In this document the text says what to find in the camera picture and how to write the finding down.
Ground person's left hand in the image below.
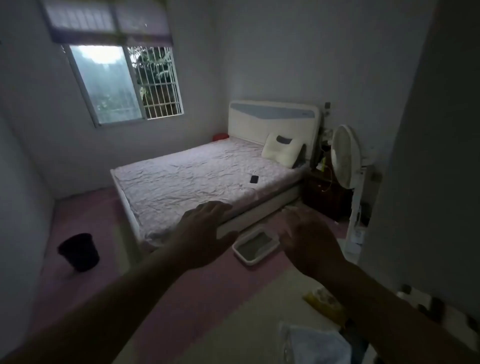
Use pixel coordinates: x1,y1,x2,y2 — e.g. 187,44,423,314
164,200,240,273

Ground person's right hand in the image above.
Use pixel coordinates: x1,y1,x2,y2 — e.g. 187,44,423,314
280,208,348,280

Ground white cat litter tray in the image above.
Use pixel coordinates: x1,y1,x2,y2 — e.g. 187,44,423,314
231,227,281,267

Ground person's right forearm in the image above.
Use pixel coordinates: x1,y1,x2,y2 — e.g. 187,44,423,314
318,260,480,364

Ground person's left forearm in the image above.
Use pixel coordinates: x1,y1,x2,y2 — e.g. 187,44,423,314
0,247,196,364

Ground dark wooden nightstand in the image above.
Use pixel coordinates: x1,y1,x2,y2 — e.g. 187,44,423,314
301,164,353,222

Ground yellow plastic bag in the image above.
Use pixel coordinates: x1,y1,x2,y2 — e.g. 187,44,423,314
302,287,348,327

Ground mattress with pink floral sheet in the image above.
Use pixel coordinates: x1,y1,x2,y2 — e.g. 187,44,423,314
111,135,307,248

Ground pink foam floor mat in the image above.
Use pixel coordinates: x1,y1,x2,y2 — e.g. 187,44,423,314
29,187,350,364

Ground white standing fan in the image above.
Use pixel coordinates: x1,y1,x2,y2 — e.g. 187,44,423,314
329,124,380,263

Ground cream pillow with dark patch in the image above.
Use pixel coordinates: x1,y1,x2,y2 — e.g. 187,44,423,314
260,131,307,170

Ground dark waste bin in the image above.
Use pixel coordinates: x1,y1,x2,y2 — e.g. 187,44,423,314
57,232,101,273

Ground window with white grille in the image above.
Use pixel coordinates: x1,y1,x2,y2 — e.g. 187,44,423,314
61,44,185,128

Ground purple roller blind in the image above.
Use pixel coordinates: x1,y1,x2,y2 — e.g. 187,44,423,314
39,0,174,48

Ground white bed frame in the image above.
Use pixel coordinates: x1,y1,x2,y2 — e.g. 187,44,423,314
109,100,323,271

